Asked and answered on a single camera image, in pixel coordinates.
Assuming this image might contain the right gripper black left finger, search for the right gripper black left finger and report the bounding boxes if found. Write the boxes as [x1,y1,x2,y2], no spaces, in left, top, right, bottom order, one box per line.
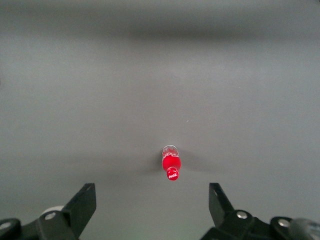
[61,182,97,239]

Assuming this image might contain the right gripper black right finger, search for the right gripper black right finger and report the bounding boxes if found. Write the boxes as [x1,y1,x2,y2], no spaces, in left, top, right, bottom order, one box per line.
[208,182,242,230]

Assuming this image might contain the red cola bottle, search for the red cola bottle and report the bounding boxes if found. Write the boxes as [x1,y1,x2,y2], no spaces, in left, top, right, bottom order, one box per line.
[161,144,182,182]

